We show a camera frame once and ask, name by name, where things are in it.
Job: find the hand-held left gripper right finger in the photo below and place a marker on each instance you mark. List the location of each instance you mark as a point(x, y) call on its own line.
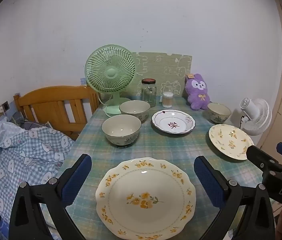
point(207, 180)

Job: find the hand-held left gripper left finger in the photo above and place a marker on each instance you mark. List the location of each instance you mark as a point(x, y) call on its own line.
point(77, 177)

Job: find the cream yellow-flower plate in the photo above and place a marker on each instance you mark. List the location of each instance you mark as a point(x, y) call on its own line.
point(227, 137)
point(136, 180)

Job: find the cream bowl with leaf print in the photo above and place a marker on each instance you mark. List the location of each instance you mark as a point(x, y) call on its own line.
point(134, 108)
point(121, 127)
point(218, 111)

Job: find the white plate with red pattern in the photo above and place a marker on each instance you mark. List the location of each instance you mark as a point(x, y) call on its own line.
point(173, 120)

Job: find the white standing fan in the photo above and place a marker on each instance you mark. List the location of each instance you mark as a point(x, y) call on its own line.
point(258, 120)

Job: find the plaid tablecloth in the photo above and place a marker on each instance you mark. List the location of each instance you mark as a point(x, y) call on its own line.
point(181, 150)

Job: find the blue checked printed blanket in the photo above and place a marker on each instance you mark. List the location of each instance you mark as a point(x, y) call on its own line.
point(18, 155)

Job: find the grey striped cloth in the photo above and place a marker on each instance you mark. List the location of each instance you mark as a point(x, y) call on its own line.
point(28, 125)

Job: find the wooden headboard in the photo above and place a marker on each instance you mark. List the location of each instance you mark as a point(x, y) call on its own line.
point(48, 97)

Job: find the purple plush rabbit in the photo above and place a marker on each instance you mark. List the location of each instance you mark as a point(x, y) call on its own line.
point(198, 95)

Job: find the cotton swab container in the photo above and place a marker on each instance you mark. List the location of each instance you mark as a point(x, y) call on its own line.
point(168, 101)

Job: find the glass jar with dark lid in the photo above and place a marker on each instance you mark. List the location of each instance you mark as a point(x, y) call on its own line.
point(149, 95)

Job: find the green desk fan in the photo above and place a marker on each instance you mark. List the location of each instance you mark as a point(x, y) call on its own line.
point(110, 72)

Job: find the blue wall sticker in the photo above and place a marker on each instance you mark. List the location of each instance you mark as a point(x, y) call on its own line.
point(82, 80)

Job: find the dark wall switch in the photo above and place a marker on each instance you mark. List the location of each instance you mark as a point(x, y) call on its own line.
point(5, 105)

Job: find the white wall socket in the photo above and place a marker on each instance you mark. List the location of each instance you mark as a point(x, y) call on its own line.
point(0, 111)

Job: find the green printed wall cloth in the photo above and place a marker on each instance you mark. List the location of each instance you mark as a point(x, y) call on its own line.
point(161, 65)

